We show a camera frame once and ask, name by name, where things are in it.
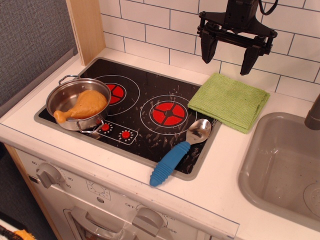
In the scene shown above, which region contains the black toy stovetop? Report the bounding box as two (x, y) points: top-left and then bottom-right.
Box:
(34, 58), (204, 175)

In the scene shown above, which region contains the grey oven knob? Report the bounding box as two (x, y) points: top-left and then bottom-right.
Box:
(132, 207), (164, 237)

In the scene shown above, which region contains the toy oven door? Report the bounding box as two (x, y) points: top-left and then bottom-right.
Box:
(63, 206), (211, 240)

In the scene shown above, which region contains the blue handled metal spoon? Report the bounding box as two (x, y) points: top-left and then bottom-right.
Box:
(149, 118), (212, 187)

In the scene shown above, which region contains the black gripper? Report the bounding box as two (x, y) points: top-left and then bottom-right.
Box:
(197, 0), (278, 76)

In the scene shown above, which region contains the red left stove knob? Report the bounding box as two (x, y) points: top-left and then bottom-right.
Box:
(100, 123), (110, 132)

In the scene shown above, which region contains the orange toy chicken drumstick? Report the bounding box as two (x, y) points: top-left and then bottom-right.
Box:
(53, 90), (108, 124)

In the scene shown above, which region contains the red stove knob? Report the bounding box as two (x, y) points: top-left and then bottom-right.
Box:
(120, 130), (131, 140)
(100, 123), (110, 132)

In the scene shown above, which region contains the green cloth napkin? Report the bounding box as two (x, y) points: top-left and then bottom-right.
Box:
(188, 73), (270, 134)

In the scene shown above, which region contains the wooden side post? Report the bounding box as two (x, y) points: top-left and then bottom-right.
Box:
(66, 0), (106, 66)

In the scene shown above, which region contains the orange object at corner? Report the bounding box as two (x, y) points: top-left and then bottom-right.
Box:
(0, 225), (36, 240)

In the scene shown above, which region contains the small steel pot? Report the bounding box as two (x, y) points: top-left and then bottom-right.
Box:
(46, 75), (112, 134)

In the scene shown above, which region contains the grey timer knob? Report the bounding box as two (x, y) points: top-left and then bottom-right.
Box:
(36, 163), (62, 189)

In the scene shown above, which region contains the grey faucet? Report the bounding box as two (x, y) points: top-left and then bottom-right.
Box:
(304, 94), (320, 131)

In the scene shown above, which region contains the grey toy sink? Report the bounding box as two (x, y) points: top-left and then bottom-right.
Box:
(238, 112), (320, 231)

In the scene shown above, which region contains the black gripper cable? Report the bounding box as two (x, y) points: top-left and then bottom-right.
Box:
(257, 0), (279, 16)

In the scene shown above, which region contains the red right stove knob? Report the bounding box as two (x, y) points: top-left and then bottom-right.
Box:
(120, 130), (131, 140)

